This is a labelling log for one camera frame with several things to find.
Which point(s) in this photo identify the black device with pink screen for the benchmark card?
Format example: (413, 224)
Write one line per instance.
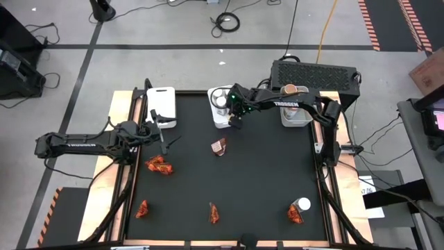
(437, 119)

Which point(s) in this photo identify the orange brown spice pouch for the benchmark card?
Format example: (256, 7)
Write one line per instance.
(165, 169)
(213, 215)
(152, 162)
(142, 210)
(218, 146)
(295, 215)

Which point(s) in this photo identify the silver metal bracket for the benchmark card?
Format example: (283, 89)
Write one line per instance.
(317, 147)

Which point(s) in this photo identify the black cabinet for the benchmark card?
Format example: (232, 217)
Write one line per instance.
(14, 31)

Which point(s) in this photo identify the white plastic storage bin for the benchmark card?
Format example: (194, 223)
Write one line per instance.
(212, 111)
(301, 119)
(160, 104)

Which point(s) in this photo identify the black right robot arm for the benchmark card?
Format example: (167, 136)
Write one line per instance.
(288, 103)

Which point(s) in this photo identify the black perforated computer case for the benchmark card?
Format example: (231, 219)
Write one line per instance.
(312, 74)

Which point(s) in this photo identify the black floor stand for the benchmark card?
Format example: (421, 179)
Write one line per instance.
(102, 10)

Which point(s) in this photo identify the white-lid spice jar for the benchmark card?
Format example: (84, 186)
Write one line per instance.
(304, 203)
(221, 101)
(218, 93)

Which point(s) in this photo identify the light wooden table side board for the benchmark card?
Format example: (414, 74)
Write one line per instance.
(100, 194)
(347, 184)

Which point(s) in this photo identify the black orange-striped floor mat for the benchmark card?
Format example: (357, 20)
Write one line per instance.
(433, 17)
(69, 215)
(392, 24)

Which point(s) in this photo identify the grey cart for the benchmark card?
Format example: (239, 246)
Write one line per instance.
(416, 139)

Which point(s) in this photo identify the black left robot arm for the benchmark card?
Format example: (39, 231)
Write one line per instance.
(83, 145)

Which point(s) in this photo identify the white paper sheet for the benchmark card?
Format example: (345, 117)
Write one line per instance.
(367, 183)

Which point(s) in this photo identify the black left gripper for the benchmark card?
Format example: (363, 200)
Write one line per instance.
(149, 133)

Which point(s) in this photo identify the black equipment case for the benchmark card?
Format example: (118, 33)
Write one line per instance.
(21, 83)

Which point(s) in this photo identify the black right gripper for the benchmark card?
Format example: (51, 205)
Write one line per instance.
(239, 99)

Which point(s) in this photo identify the brown cardboard box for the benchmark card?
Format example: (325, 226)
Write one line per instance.
(430, 71)

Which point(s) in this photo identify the black beam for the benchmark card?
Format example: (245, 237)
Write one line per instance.
(399, 194)

